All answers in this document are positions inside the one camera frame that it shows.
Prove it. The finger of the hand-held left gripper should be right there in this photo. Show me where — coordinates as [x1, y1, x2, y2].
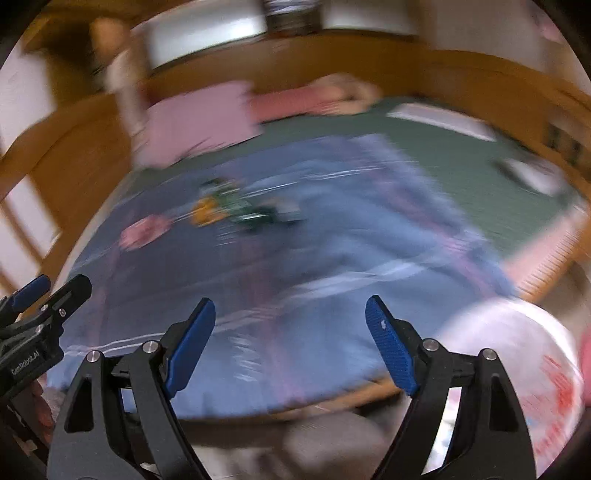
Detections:
[39, 274, 93, 330]
[0, 274, 51, 319]

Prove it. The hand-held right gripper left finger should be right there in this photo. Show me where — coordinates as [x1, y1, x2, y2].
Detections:
[46, 298, 218, 480]

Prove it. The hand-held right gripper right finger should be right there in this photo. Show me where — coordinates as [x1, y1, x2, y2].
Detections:
[365, 295, 539, 480]

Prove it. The pink plastic bag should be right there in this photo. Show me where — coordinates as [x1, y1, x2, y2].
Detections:
[119, 215, 174, 252]

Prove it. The white plastic bag red print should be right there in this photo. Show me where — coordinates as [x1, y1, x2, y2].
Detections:
[431, 298, 585, 480]

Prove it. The orange snack packet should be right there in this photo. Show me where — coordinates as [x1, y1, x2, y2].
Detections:
[191, 196, 232, 227]

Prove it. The green snack packet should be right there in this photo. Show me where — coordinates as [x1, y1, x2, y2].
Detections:
[201, 180, 303, 232]

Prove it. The person's left hand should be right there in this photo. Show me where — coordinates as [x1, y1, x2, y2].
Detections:
[28, 383, 58, 428]

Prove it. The grey cloth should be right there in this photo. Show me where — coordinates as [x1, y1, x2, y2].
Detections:
[284, 413, 407, 467]

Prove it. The blue striped blanket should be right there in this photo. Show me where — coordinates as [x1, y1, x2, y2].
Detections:
[46, 134, 518, 418]

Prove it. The wooden bed surround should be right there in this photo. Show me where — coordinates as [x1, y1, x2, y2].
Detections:
[0, 0, 591, 425]

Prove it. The pink patterned sheet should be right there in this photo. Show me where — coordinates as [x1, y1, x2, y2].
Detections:
[503, 203, 591, 296]

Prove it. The green bed sheet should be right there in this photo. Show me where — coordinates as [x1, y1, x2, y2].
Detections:
[175, 97, 578, 259]

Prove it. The white hanging cloth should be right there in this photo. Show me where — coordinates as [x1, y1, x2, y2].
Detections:
[104, 46, 151, 139]

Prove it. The pink pillow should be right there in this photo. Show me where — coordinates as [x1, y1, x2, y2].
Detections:
[139, 80, 262, 169]

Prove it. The white and black object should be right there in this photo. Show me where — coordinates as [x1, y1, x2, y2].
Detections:
[494, 157, 566, 195]

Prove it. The flat white box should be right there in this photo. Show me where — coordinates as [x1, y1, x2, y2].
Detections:
[388, 102, 497, 141]

